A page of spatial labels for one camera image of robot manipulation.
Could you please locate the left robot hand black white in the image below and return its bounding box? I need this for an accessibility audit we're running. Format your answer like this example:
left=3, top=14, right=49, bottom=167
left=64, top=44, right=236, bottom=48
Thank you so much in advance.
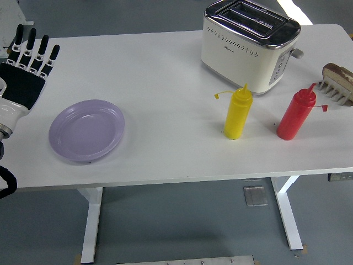
left=0, top=24, right=61, bottom=131

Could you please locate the purple plate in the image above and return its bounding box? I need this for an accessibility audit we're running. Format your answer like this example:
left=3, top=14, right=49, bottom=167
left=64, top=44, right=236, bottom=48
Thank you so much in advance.
left=49, top=99, right=126, bottom=163

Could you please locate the cream and chrome toaster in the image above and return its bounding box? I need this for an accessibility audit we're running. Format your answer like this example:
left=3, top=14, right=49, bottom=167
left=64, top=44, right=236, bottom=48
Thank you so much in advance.
left=200, top=0, right=304, bottom=97

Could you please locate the bread slice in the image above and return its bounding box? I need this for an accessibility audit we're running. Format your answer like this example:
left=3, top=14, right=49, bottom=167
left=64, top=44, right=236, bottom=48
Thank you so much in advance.
left=322, top=62, right=353, bottom=93

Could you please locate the white equipment cabinet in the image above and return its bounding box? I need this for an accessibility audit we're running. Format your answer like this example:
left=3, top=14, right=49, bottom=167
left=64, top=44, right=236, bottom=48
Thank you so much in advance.
left=0, top=0, right=34, bottom=60

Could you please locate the white table leg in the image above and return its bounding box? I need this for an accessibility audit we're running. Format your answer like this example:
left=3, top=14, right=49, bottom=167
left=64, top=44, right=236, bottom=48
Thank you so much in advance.
left=270, top=176, right=304, bottom=251
left=77, top=187, right=104, bottom=264

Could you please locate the yellow squeeze bottle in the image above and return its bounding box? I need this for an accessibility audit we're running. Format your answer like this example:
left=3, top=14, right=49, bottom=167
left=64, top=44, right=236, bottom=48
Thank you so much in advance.
left=213, top=83, right=253, bottom=140

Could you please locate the metal floor socket cover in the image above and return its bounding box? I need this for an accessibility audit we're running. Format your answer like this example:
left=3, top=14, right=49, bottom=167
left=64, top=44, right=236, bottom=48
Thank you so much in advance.
left=243, top=186, right=268, bottom=207

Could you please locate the red squeeze bottle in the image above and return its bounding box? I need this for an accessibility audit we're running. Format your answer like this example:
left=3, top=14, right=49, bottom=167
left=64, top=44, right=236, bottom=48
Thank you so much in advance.
left=276, top=82, right=329, bottom=141

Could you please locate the silver toast rack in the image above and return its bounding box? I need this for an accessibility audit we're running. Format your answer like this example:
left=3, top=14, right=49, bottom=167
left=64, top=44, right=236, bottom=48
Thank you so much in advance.
left=317, top=78, right=353, bottom=107

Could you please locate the table height control panel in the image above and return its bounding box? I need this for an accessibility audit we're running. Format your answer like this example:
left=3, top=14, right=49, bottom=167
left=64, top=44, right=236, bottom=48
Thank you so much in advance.
left=327, top=173, right=353, bottom=182

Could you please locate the grey metal base plate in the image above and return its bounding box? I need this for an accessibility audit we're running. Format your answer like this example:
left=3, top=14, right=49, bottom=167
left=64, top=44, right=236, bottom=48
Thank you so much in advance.
left=115, top=255, right=256, bottom=265

